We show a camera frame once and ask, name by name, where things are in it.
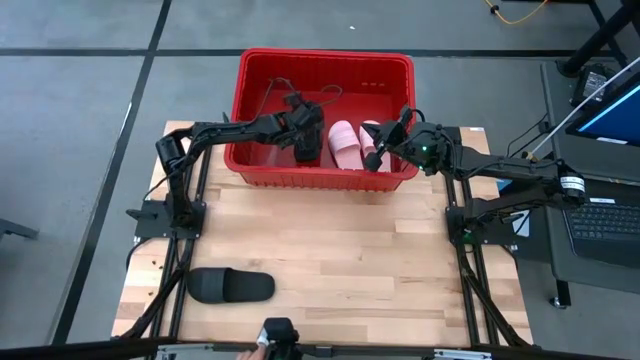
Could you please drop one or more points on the black laptop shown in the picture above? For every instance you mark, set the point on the black laptop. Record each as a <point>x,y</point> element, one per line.
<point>600,225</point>

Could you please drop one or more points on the pink slide sandal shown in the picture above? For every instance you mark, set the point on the pink slide sandal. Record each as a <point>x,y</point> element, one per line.
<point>365,141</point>
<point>345,150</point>

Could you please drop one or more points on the black frame crossbar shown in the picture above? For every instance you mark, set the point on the black frame crossbar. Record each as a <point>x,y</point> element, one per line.
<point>75,351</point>

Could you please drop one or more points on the person's hand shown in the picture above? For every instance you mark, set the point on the person's hand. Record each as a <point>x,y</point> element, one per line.
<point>250,356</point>

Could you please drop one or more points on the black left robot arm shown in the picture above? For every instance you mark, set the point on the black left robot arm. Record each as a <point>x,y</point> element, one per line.
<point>225,131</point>

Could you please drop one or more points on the thin white rod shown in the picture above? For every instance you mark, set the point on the thin white rod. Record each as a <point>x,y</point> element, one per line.
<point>575,115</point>

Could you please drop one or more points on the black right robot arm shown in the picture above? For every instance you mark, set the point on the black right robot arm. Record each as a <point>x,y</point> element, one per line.
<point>500,167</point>

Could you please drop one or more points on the black caster wheel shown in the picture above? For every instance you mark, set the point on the black caster wheel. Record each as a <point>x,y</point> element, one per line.
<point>557,302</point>

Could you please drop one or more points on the black power adapter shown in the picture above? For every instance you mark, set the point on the black power adapter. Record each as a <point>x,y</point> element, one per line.
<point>592,82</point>

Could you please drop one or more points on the silver metal bracket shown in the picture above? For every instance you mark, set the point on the silver metal bracket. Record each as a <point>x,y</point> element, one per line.
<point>462,355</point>
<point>175,352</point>

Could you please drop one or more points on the black slide sandal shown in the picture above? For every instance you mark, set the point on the black slide sandal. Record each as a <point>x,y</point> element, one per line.
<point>230,286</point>
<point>307,155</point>

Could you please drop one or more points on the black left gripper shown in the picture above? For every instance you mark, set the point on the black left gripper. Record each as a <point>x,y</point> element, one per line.
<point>287,127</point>

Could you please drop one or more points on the red plastic bin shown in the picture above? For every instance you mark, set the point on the red plastic bin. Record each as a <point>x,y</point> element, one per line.
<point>350,70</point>

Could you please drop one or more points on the monitor with blue screen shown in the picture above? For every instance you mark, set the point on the monitor with blue screen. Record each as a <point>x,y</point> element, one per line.
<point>615,120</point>

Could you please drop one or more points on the black aluminium frame rails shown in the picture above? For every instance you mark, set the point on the black aluminium frame rails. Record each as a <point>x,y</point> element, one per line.
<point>470,260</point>
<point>176,255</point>

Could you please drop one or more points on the black handheld device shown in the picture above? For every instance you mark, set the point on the black handheld device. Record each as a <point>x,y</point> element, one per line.
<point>281,332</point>

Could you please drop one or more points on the grey equipment cart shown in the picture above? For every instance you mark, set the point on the grey equipment cart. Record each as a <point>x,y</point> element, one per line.
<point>552,90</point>

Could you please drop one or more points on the grey furniture foot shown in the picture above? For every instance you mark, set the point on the grey furniture foot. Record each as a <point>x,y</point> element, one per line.
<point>15,229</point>

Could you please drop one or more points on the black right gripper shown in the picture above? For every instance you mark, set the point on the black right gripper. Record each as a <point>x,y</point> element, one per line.
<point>425,145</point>

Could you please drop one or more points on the black tripod pole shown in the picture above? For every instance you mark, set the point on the black tripod pole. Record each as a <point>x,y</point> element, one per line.
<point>600,37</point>

